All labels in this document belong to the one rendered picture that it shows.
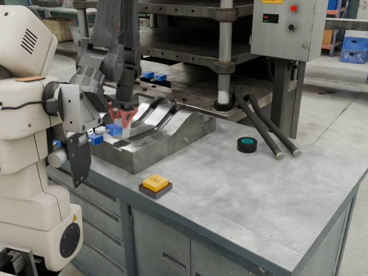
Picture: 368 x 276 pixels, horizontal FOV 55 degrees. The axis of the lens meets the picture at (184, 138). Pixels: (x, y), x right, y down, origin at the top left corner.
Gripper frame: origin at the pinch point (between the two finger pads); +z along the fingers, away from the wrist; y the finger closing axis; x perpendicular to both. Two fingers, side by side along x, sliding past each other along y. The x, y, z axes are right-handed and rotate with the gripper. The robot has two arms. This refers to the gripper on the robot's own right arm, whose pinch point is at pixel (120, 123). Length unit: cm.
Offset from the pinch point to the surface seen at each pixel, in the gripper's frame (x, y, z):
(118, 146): -2.3, 2.1, 10.5
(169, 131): -20.3, -6.3, 4.9
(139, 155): -2.4, -8.9, 9.5
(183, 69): -90, 46, -1
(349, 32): -572, 85, -25
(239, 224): 0, -53, 11
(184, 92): -87, 39, 11
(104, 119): -15.3, 26.0, 10.9
